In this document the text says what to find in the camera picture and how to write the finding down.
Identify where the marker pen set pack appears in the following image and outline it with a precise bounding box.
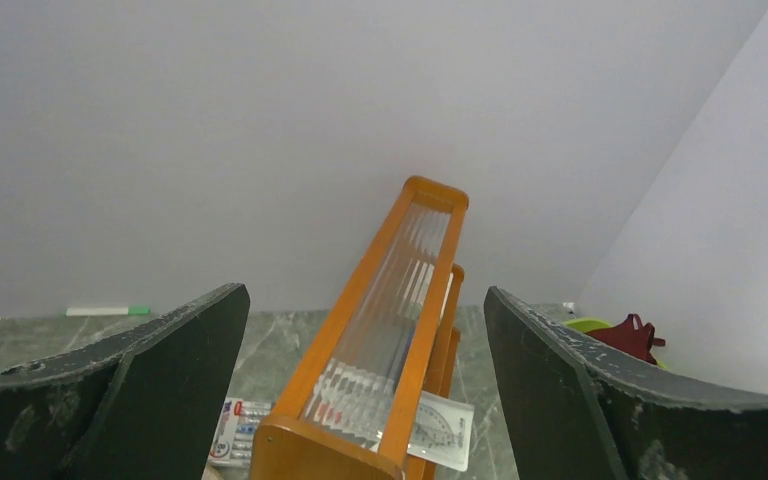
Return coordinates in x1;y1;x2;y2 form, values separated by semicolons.
208;397;275;468

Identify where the clear protractor ruler packet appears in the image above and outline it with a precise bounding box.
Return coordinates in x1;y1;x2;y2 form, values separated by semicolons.
406;391;475;472

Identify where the dark red garment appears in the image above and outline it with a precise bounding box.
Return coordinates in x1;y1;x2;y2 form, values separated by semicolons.
588;314;666;365

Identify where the white green marker pen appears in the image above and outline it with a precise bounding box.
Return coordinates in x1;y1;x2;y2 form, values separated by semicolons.
64;306;151;317

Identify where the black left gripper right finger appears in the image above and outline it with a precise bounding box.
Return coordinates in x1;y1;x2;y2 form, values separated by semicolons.
483;287;768;479

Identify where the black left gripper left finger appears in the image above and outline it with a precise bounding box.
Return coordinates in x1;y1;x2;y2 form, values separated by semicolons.
0;283;250;479

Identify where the lime green plastic basket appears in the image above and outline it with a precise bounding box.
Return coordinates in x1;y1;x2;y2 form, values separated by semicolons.
563;317;667;369

